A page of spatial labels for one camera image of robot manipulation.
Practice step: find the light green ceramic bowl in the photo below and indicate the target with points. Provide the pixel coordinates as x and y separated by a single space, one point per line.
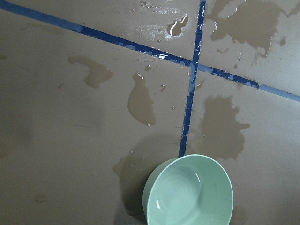
189 190

